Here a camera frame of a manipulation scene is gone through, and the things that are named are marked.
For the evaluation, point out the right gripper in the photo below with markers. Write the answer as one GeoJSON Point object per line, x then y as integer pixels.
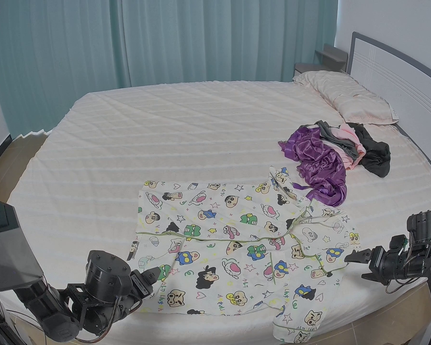
{"type": "Point", "coordinates": [384, 264]}

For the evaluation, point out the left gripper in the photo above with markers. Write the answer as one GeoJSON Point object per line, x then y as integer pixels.
{"type": "Point", "coordinates": [142, 284]}

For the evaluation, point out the white printed pyjama top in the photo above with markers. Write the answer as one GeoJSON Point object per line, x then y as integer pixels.
{"type": "Point", "coordinates": [237, 264]}

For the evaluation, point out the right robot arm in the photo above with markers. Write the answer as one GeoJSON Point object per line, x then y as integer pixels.
{"type": "Point", "coordinates": [422, 228]}

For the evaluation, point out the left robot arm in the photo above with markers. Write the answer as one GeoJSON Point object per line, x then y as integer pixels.
{"type": "Point", "coordinates": [104, 275]}

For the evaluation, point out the black garment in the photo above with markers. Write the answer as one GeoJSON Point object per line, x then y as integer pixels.
{"type": "Point", "coordinates": [377, 156]}

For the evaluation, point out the purple satin garment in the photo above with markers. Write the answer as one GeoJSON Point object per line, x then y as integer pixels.
{"type": "Point", "coordinates": [319, 164]}

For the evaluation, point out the pink garment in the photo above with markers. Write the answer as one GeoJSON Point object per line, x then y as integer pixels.
{"type": "Point", "coordinates": [348, 135]}

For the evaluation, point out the grey garment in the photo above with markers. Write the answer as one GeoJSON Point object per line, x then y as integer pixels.
{"type": "Point", "coordinates": [330, 129]}

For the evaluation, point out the bed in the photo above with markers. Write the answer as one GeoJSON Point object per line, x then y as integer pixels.
{"type": "Point", "coordinates": [183, 128]}

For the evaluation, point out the cream pillow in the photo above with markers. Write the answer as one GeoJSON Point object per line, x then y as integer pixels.
{"type": "Point", "coordinates": [348, 99]}

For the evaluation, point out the grey bedside table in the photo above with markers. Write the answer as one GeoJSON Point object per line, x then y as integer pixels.
{"type": "Point", "coordinates": [323, 59]}

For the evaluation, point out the blue-green curtain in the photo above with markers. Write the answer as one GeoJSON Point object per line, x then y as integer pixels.
{"type": "Point", "coordinates": [219, 31]}
{"type": "Point", "coordinates": [57, 49]}

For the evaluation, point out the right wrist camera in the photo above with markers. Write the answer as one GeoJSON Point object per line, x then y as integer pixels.
{"type": "Point", "coordinates": [398, 244]}

